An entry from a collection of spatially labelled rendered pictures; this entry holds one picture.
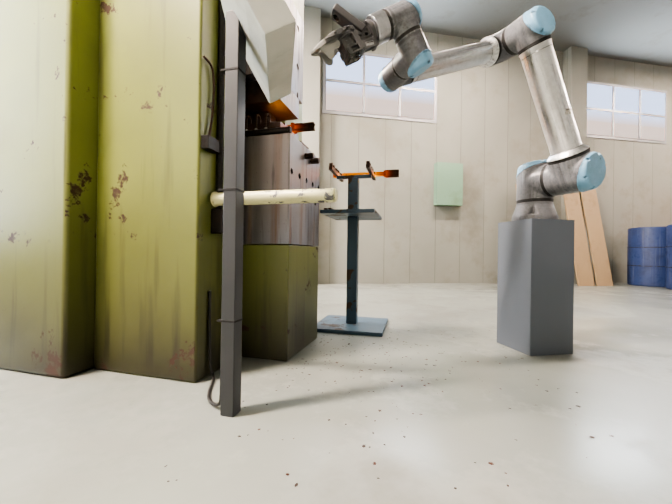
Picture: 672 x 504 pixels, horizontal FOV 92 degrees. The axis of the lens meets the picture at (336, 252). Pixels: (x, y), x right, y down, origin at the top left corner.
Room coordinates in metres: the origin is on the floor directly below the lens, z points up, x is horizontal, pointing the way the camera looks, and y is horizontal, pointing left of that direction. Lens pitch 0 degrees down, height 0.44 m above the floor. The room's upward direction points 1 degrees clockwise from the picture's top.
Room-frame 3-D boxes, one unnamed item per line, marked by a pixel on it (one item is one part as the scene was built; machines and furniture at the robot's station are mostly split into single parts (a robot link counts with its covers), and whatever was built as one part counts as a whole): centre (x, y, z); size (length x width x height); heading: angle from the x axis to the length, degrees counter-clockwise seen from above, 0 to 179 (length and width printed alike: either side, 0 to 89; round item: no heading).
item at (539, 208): (1.53, -0.94, 0.65); 0.19 x 0.19 x 0.10
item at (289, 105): (1.48, 0.41, 1.12); 0.42 x 0.20 x 0.10; 75
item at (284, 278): (1.54, 0.41, 0.23); 0.56 x 0.38 x 0.47; 75
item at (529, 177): (1.52, -0.94, 0.79); 0.17 x 0.15 x 0.18; 22
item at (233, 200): (0.87, 0.28, 0.54); 0.04 x 0.04 x 1.08; 75
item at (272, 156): (1.54, 0.41, 0.69); 0.56 x 0.38 x 0.45; 75
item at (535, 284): (1.53, -0.94, 0.30); 0.22 x 0.22 x 0.60; 10
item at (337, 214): (1.93, -0.10, 0.66); 0.40 x 0.30 x 0.02; 166
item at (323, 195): (1.07, 0.21, 0.62); 0.44 x 0.05 x 0.05; 75
